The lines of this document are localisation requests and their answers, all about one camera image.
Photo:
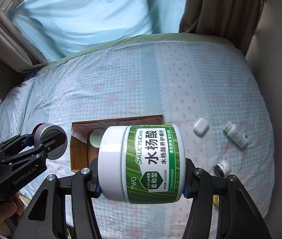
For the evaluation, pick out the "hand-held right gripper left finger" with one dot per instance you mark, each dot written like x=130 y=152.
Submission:
x=96 y=190

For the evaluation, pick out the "small black and white jar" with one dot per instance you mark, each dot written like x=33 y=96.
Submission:
x=222 y=168

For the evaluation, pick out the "green bed sheet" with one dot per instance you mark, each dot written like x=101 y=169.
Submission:
x=86 y=50

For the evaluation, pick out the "white pill bottle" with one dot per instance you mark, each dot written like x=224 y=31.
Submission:
x=236 y=134

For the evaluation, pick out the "white jar with green label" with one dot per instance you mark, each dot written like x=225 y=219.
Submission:
x=143 y=163

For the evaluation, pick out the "round grey tin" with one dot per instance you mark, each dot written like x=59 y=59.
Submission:
x=53 y=140

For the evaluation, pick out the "white earbuds case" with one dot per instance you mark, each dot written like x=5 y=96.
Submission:
x=201 y=126

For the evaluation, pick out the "light blue curtain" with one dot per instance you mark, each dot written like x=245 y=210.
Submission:
x=86 y=17

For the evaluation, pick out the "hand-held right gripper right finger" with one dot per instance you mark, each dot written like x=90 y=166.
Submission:
x=186 y=189

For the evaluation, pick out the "yellow object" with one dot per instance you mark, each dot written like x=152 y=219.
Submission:
x=216 y=199

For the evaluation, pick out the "cardboard box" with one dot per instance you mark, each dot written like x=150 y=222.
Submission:
x=81 y=151

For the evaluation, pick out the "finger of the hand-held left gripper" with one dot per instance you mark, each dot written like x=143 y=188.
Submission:
x=18 y=143
x=31 y=157

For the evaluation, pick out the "brown curtain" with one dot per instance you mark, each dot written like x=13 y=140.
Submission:
x=218 y=10

